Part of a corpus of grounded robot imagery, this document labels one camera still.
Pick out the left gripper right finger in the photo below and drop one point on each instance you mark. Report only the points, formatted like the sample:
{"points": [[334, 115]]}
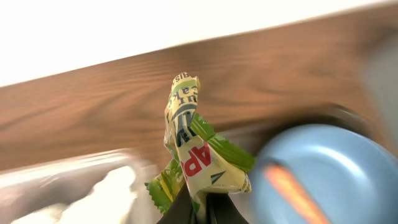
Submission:
{"points": [[220, 209]]}

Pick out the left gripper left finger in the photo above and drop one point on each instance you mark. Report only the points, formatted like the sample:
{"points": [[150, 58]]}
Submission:
{"points": [[181, 210]]}

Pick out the green yellow snack wrapper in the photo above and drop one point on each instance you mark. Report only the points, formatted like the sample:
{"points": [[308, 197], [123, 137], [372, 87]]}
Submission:
{"points": [[202, 160]]}

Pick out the white napkin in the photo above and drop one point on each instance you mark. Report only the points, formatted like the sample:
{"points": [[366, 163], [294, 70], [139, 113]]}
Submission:
{"points": [[109, 202]]}

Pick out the orange carrot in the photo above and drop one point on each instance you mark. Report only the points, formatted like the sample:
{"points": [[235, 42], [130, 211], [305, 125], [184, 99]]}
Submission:
{"points": [[295, 194]]}

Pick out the dark brown serving tray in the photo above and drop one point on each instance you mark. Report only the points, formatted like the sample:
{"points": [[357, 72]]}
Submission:
{"points": [[252, 135]]}

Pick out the blue plate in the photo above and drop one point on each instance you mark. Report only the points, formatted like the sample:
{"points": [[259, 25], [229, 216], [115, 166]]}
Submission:
{"points": [[350, 177]]}

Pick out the clear plastic bin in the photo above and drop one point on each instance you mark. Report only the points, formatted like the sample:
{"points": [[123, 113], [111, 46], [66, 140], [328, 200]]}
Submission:
{"points": [[27, 189]]}

